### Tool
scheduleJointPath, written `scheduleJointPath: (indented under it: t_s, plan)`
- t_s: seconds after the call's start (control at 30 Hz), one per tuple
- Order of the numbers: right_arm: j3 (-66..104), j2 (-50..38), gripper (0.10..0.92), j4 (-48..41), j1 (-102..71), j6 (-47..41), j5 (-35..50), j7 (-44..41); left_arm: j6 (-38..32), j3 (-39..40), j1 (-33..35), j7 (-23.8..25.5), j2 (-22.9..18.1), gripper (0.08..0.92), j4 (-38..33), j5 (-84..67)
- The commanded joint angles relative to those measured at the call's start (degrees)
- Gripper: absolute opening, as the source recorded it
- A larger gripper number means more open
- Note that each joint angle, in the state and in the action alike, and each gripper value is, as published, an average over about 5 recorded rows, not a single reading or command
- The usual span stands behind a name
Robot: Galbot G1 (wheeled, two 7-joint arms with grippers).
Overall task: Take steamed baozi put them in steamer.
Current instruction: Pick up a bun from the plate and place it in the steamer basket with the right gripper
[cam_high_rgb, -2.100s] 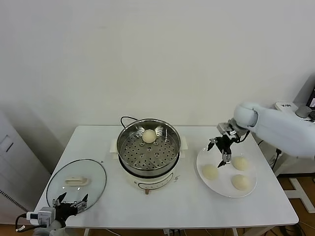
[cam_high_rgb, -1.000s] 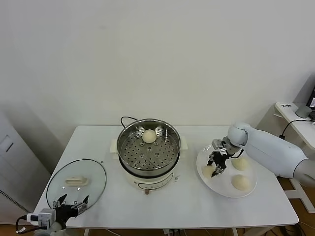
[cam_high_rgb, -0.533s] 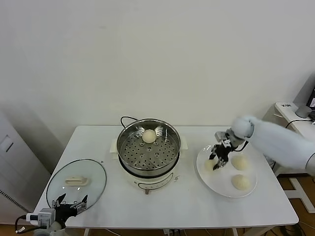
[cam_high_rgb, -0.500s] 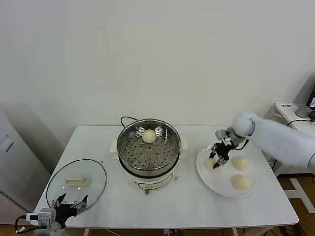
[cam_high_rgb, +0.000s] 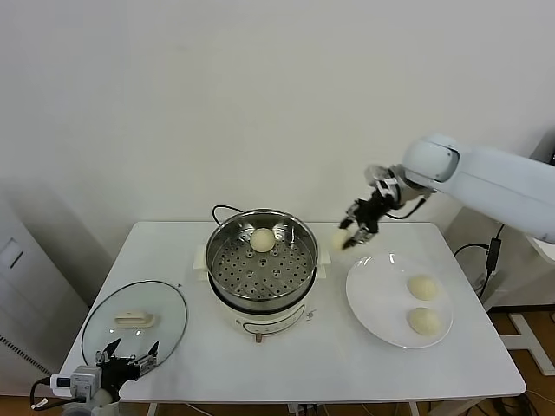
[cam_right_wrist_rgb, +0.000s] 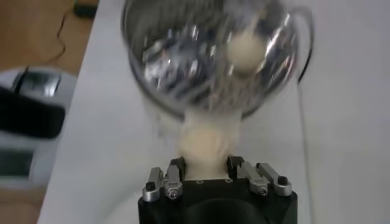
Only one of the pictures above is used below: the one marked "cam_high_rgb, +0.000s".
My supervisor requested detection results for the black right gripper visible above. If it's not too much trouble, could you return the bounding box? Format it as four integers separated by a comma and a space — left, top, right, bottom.
338, 192, 391, 251

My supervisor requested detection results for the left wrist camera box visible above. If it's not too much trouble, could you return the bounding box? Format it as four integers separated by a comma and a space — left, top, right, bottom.
49, 365, 103, 398

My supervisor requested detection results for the grey laptop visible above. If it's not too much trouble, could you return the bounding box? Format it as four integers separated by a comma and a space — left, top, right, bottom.
526, 128, 555, 166

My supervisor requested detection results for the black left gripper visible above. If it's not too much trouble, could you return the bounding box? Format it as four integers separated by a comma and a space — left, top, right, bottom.
95, 338, 160, 391

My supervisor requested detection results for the white steamed baozi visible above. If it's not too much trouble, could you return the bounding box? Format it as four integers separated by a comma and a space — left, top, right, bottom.
408, 275, 441, 302
407, 307, 442, 336
331, 229, 353, 251
250, 228, 277, 254

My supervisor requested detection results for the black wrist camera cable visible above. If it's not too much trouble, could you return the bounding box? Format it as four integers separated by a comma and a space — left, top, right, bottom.
29, 376, 53, 411
388, 194, 433, 220

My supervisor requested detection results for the white side desk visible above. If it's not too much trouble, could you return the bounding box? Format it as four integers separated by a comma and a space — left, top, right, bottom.
480, 203, 555, 378

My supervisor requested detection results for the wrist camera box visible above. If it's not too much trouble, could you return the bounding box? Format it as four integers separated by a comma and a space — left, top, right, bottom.
363, 164, 402, 200
49, 365, 103, 398

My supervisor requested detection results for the perforated stainless steamer basket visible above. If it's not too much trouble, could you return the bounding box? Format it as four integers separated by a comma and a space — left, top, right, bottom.
205, 209, 319, 309

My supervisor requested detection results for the white round plate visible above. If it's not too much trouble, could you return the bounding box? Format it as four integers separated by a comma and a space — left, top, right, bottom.
345, 253, 455, 350

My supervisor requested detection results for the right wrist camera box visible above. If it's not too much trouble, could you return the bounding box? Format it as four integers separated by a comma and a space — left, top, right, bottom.
363, 164, 402, 200

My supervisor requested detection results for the black cooker power cord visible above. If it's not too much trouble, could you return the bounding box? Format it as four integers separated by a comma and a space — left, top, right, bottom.
212, 205, 246, 226

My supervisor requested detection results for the cream electric cooker base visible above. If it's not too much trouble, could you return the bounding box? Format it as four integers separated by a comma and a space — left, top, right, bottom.
193, 240, 333, 346

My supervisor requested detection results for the black power adapter with cable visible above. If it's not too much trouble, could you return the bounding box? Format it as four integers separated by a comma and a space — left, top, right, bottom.
453, 223, 506, 300

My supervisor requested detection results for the glass lid with cream handle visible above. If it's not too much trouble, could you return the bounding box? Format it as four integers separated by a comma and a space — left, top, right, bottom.
81, 280, 189, 381

